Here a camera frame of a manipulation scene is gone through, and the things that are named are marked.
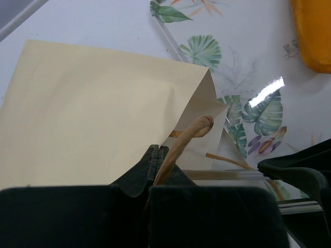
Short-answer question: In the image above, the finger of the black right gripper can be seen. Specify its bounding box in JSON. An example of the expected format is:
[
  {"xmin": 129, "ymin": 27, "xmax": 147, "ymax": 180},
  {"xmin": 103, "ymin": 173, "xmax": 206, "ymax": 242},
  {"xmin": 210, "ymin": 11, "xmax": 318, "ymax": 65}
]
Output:
[{"xmin": 258, "ymin": 140, "xmax": 330, "ymax": 247}]

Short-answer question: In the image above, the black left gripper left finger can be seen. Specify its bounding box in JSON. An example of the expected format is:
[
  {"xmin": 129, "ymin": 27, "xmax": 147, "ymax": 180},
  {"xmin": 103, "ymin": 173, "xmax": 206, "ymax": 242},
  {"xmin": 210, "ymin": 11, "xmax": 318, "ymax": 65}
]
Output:
[{"xmin": 1, "ymin": 145, "xmax": 158, "ymax": 247}]

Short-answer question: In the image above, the beige paper bag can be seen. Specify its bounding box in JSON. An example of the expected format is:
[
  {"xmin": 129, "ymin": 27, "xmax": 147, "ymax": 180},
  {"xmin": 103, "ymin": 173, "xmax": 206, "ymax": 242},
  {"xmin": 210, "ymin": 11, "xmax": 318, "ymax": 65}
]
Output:
[{"xmin": 1, "ymin": 40, "xmax": 228, "ymax": 189}]

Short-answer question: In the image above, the floral leaf print tray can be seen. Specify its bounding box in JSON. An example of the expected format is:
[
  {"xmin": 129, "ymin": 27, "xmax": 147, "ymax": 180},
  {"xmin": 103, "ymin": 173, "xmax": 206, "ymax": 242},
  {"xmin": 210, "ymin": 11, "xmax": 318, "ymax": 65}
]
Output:
[{"xmin": 149, "ymin": 0, "xmax": 331, "ymax": 202}]

